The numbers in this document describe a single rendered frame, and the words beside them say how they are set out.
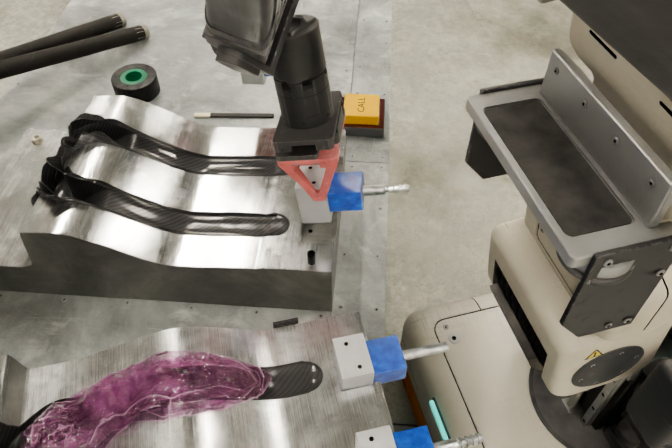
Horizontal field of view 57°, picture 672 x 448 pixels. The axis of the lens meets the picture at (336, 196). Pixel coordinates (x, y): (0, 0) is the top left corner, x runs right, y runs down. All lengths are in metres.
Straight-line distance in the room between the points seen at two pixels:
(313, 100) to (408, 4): 2.38
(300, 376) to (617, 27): 0.54
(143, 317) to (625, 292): 0.58
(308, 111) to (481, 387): 0.87
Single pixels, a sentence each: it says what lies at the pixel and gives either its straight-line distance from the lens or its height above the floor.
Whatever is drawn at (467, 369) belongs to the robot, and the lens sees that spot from 1.39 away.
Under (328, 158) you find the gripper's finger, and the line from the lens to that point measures 0.65.
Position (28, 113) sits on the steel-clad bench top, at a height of 0.80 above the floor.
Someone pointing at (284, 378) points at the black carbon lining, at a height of 0.85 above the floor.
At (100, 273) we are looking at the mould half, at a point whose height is 0.86.
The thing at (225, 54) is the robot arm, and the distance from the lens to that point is 0.57.
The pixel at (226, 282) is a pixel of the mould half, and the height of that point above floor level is 0.85.
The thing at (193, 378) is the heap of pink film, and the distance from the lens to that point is 0.67.
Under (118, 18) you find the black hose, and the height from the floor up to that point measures 0.83.
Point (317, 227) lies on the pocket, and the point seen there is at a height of 0.86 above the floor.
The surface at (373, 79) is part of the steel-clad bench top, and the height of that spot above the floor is 0.80.
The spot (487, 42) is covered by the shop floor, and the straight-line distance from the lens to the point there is 2.79.
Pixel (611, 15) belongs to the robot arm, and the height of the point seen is 1.37.
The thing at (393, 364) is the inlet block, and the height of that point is 0.87.
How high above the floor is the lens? 1.50
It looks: 48 degrees down
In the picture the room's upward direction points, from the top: straight up
